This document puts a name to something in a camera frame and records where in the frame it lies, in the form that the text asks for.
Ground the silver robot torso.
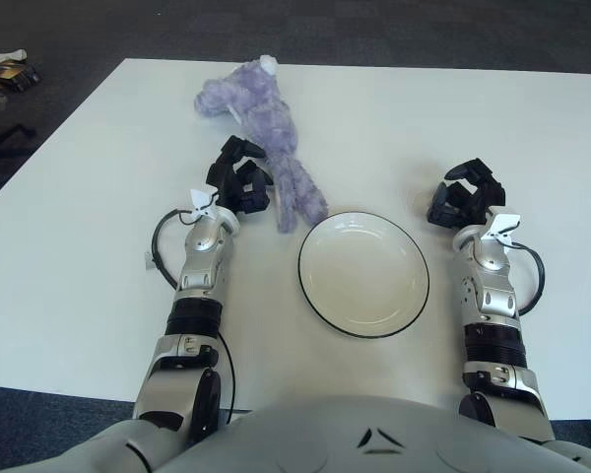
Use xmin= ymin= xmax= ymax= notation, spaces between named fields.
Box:
xmin=86 ymin=393 xmax=591 ymax=473

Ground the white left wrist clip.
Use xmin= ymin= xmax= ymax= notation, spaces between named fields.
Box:
xmin=189 ymin=188 xmax=218 ymax=223

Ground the brown black floor clutter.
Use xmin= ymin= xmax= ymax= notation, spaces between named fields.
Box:
xmin=0 ymin=48 xmax=41 ymax=93

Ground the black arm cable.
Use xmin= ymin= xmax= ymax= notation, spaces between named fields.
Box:
xmin=151 ymin=207 xmax=237 ymax=420
xmin=509 ymin=240 xmax=547 ymax=316

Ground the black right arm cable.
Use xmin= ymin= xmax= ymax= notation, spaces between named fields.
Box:
xmin=509 ymin=240 xmax=547 ymax=316

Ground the white plate black rim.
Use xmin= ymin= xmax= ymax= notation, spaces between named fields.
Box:
xmin=296 ymin=211 xmax=431 ymax=340

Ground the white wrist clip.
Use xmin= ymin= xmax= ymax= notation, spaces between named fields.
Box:
xmin=189 ymin=188 xmax=218 ymax=223
xmin=480 ymin=212 xmax=522 ymax=250

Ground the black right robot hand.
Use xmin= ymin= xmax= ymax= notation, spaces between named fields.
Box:
xmin=427 ymin=157 xmax=507 ymax=231

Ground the black chair base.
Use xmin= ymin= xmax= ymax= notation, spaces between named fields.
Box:
xmin=0 ymin=93 xmax=36 ymax=198

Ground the purple plush doll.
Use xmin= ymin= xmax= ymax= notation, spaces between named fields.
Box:
xmin=192 ymin=55 xmax=330 ymax=235

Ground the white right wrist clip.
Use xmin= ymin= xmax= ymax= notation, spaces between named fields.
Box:
xmin=480 ymin=212 xmax=522 ymax=250

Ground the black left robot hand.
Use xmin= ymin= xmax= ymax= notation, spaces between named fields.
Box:
xmin=205 ymin=136 xmax=276 ymax=218

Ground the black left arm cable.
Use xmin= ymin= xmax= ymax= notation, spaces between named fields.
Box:
xmin=151 ymin=207 xmax=237 ymax=420

